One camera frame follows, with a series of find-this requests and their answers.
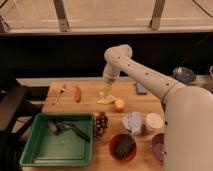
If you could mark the orange yellow apple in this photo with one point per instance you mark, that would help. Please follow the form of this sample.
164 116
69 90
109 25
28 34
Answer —
119 105

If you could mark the orange carrot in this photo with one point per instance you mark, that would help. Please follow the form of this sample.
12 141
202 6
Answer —
78 94

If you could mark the orange bowl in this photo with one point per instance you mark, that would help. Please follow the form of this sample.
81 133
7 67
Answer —
113 143

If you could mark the blue sponge block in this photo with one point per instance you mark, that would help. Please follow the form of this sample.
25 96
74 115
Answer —
140 89

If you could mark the green plastic tray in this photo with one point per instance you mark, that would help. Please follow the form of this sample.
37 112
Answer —
66 149

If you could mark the purple bowl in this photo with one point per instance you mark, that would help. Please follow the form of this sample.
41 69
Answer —
157 146

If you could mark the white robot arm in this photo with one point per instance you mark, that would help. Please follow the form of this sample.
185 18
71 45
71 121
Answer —
188 132

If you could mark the dark sponge in bowl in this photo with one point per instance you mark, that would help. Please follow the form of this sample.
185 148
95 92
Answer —
124 146

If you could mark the metal bowl in background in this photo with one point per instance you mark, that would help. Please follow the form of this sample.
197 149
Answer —
184 75

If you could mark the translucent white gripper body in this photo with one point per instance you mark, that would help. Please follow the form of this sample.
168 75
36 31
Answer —
111 74

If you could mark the white paper cup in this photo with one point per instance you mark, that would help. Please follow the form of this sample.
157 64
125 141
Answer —
153 122

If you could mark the black chair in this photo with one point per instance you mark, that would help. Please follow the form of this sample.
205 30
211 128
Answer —
13 105

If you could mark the yellow banana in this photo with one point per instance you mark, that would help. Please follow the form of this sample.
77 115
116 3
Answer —
107 100

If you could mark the black brush in tray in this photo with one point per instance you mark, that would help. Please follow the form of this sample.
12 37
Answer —
59 127

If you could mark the crumpled blue white cloth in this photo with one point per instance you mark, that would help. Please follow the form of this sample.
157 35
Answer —
133 122

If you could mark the yellowish translucent gripper fingers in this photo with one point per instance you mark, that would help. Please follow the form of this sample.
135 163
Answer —
107 89

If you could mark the small metal utensil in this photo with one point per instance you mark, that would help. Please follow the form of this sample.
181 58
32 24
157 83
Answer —
62 90

